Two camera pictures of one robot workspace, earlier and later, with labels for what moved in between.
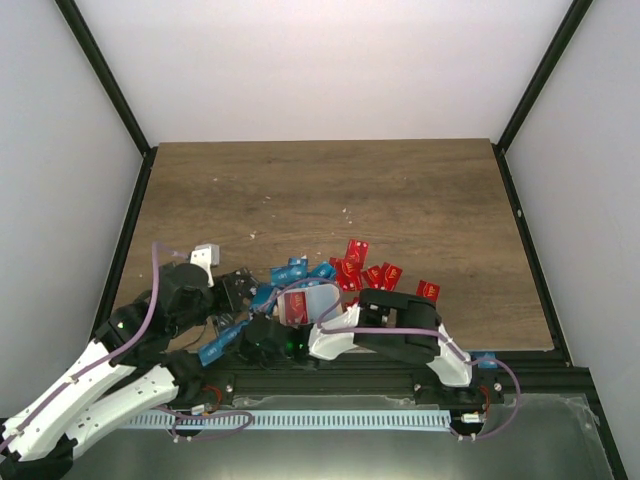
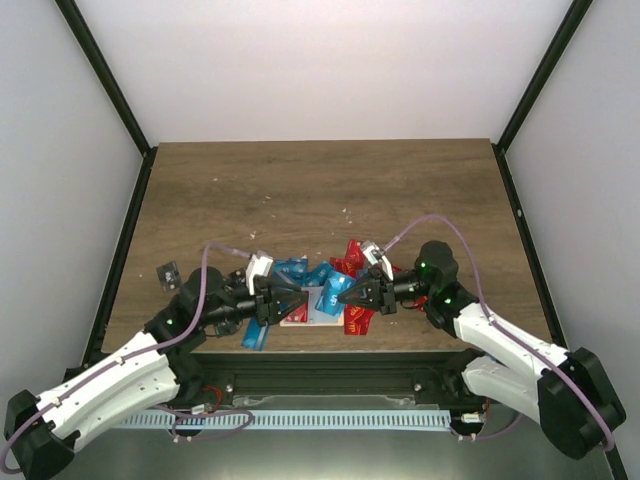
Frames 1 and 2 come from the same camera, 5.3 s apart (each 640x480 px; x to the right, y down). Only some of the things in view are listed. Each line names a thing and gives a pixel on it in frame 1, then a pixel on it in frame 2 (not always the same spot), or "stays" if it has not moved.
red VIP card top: [357, 250] stays
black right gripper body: [253, 352] → [423, 291]
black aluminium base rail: [345, 379] stays
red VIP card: [295, 307] stays
